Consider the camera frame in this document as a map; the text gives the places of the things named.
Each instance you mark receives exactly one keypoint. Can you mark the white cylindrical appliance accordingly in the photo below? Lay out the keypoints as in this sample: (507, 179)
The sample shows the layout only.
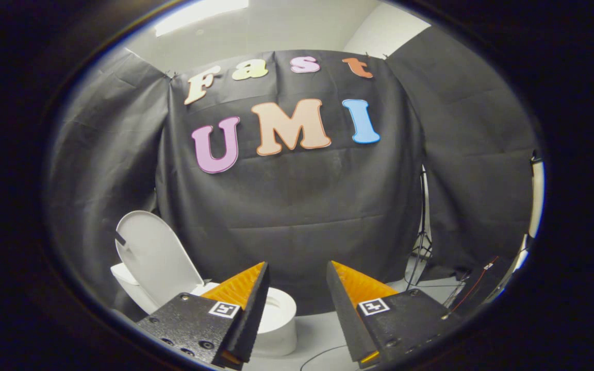
(537, 201)

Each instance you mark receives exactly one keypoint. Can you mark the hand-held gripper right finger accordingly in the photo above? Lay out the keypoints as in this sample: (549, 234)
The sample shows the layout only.
(342, 309)

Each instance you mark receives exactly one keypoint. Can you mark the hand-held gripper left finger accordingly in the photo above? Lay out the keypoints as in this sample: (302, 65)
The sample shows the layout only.
(250, 309)

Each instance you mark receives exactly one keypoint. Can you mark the white toilet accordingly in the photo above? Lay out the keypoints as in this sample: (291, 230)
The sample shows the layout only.
(281, 322)

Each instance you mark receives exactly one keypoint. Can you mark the black backdrop cloth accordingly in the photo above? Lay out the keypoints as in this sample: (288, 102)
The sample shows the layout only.
(302, 206)

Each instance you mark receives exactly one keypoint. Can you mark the black light stand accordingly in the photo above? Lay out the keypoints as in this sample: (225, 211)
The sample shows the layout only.
(422, 226)

